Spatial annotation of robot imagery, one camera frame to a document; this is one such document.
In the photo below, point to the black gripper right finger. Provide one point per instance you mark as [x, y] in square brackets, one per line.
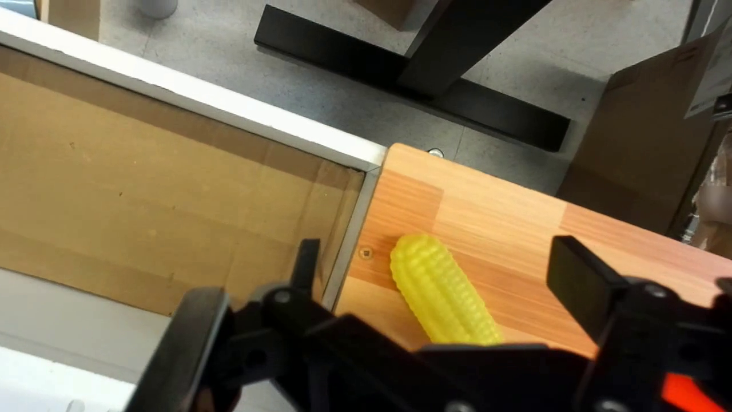
[583, 277]

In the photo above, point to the yellow corn plush toy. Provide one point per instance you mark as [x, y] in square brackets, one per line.
[441, 288]

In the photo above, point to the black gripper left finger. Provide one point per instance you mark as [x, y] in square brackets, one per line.
[306, 263]

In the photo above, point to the black table base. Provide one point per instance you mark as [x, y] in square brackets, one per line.
[425, 70]

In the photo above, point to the white toy kitchen sink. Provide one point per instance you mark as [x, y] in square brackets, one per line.
[151, 190]

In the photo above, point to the large brown cardboard box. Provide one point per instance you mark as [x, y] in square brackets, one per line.
[647, 145]

